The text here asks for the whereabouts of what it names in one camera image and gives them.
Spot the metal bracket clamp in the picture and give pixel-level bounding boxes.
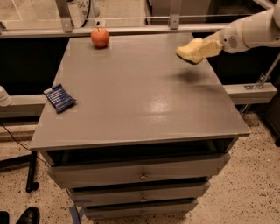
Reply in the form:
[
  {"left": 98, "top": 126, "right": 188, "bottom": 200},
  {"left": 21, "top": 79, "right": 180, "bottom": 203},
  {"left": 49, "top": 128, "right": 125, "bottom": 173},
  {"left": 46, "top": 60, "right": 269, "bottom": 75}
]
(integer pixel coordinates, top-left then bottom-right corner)
[{"left": 244, "top": 53, "right": 280, "bottom": 90}]

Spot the middle grey drawer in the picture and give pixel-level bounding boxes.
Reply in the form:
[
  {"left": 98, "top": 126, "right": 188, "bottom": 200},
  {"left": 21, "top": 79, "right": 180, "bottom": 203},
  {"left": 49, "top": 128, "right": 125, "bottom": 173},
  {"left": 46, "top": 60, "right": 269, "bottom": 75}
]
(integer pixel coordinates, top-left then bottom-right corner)
[{"left": 71, "top": 182, "right": 210, "bottom": 207}]

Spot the bottom grey drawer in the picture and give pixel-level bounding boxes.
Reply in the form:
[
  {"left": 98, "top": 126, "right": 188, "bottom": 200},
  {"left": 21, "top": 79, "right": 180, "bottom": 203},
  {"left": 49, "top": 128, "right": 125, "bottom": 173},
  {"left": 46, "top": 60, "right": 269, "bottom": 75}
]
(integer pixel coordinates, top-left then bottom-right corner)
[{"left": 85, "top": 199, "right": 198, "bottom": 220}]

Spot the grey drawer cabinet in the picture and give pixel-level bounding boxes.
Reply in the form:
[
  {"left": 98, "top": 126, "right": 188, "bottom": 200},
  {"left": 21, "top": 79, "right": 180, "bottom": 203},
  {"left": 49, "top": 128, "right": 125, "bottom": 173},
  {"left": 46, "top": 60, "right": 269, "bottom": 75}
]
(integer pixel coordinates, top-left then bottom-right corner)
[{"left": 29, "top": 32, "right": 251, "bottom": 221}]

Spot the black shoe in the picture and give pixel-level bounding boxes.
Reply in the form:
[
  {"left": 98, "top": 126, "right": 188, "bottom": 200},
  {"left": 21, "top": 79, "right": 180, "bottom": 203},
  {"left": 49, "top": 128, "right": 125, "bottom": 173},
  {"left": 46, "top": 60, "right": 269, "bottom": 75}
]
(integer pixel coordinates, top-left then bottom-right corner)
[{"left": 16, "top": 206, "right": 40, "bottom": 224}]

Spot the grey metal railing frame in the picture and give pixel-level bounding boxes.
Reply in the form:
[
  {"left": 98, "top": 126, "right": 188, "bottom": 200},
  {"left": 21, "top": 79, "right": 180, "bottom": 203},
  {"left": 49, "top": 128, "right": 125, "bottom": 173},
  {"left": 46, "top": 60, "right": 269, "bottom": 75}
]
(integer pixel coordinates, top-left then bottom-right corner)
[{"left": 0, "top": 0, "right": 226, "bottom": 39}]

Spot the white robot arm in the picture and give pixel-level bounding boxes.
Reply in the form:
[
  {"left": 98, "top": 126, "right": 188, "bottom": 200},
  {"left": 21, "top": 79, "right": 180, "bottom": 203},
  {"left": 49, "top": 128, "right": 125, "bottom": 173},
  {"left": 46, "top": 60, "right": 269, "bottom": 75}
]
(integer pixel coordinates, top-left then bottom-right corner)
[{"left": 197, "top": 1, "right": 280, "bottom": 58}]

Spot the top grey drawer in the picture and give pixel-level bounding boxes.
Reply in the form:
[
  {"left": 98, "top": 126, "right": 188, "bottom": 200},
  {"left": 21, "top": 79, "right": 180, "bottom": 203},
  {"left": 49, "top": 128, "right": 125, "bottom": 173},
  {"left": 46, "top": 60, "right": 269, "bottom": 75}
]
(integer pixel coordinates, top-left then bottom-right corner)
[{"left": 48, "top": 153, "right": 230, "bottom": 188}]

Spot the black cable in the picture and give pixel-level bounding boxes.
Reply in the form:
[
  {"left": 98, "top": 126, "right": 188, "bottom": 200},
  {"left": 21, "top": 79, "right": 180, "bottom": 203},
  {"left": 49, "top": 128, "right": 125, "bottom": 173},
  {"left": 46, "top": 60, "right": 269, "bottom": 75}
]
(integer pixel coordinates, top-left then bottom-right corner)
[{"left": 0, "top": 122, "right": 49, "bottom": 165}]

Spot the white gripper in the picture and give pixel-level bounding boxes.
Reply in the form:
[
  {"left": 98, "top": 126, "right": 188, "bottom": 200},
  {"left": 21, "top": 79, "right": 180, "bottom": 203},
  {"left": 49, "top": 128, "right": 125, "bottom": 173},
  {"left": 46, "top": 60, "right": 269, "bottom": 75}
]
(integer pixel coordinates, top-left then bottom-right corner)
[{"left": 197, "top": 18, "right": 248, "bottom": 58}]

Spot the grey drawer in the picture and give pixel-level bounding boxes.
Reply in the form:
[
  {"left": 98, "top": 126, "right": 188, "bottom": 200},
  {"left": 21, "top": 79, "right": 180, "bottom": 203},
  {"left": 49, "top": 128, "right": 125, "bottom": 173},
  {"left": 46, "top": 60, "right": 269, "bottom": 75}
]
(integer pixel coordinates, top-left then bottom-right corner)
[
  {"left": 48, "top": 153, "right": 230, "bottom": 188},
  {"left": 85, "top": 199, "right": 198, "bottom": 220},
  {"left": 71, "top": 182, "right": 210, "bottom": 207}
]

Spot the black metal stand leg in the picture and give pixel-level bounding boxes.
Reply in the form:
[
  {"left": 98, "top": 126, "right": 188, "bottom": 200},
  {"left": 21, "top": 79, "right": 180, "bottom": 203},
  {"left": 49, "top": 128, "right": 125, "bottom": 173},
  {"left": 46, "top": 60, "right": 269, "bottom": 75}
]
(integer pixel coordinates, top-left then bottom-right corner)
[{"left": 0, "top": 150, "right": 40, "bottom": 193}]

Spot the yellow sponge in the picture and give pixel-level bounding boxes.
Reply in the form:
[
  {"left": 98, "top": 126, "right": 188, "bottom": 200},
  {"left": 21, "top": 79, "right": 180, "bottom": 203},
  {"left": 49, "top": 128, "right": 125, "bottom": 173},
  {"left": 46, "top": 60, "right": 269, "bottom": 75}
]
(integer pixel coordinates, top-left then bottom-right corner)
[{"left": 176, "top": 38, "right": 205, "bottom": 64}]

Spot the red apple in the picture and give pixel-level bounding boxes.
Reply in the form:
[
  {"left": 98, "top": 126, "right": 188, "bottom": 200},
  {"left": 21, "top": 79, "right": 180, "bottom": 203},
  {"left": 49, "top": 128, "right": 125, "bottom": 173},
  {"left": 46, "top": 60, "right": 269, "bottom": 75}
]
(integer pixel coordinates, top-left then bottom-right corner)
[{"left": 91, "top": 27, "right": 109, "bottom": 48}]

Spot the white cylindrical object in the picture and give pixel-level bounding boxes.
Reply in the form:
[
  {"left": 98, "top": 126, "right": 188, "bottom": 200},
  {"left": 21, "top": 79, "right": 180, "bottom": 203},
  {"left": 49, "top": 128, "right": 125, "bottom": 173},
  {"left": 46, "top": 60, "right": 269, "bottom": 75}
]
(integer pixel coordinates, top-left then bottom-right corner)
[{"left": 0, "top": 86, "right": 12, "bottom": 107}]

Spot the blue snack packet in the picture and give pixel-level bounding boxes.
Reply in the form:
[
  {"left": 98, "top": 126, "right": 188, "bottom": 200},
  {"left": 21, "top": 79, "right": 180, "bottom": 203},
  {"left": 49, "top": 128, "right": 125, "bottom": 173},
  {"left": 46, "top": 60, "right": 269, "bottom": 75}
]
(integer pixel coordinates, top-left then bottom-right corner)
[{"left": 44, "top": 84, "right": 76, "bottom": 113}]

